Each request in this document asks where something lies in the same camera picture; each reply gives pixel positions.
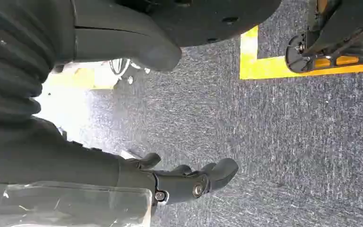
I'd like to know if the robot right hand grey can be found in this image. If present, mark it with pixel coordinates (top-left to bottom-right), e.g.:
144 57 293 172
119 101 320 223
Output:
0 0 239 208

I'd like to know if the robot right arm ribbed sleeve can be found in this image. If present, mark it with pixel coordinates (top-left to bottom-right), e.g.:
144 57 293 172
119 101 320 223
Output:
0 0 60 124

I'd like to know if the chrome round base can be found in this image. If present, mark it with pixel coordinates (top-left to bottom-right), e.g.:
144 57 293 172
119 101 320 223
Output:
109 58 151 85

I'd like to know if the yellow floor tape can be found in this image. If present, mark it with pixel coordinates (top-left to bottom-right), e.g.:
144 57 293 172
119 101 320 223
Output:
239 26 363 80

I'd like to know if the black robot foot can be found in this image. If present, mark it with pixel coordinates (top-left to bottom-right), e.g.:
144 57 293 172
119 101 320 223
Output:
285 0 363 74

